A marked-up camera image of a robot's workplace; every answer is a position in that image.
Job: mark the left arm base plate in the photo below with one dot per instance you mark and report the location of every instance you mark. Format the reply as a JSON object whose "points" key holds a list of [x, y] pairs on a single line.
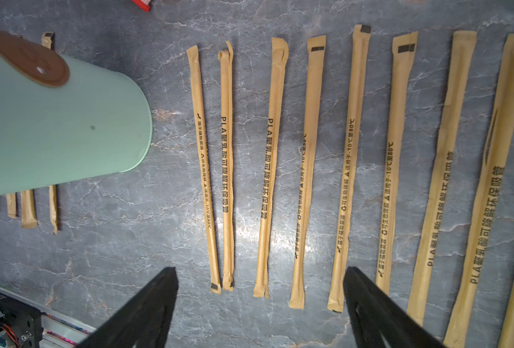
{"points": [[20, 323]]}

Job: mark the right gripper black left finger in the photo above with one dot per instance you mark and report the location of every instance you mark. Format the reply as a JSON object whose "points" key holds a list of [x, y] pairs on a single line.
{"points": [[145, 320]]}

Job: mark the mint green storage cup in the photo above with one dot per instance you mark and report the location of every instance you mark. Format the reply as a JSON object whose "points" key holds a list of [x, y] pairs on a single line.
{"points": [[62, 119]]}

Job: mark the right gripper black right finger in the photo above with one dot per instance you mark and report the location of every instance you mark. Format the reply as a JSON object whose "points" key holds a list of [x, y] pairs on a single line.
{"points": [[376, 320]]}

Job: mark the red hand-shaped scraper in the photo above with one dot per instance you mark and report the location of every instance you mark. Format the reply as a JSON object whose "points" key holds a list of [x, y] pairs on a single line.
{"points": [[145, 5]]}

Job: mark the thirteenth brown paper straw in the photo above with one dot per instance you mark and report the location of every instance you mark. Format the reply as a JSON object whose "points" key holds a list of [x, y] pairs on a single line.
{"points": [[29, 219]]}

